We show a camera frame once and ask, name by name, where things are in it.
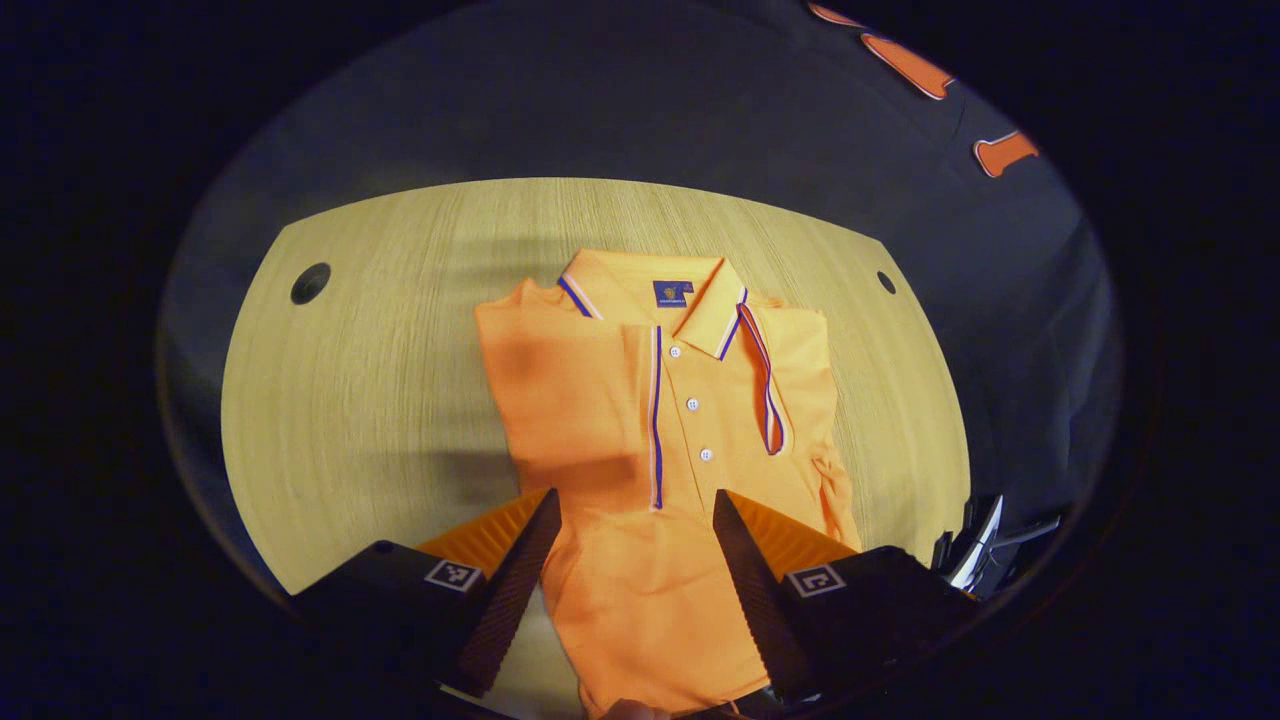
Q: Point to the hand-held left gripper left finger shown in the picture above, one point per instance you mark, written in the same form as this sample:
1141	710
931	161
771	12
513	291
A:
510	600

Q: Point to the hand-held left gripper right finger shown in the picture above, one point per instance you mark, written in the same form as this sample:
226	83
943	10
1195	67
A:
760	600

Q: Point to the orange T-shirt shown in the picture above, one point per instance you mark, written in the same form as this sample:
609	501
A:
600	400

